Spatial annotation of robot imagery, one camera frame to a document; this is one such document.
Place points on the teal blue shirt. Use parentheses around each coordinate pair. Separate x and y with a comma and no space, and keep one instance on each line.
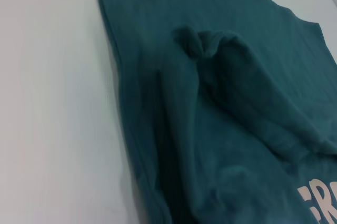
(223,102)

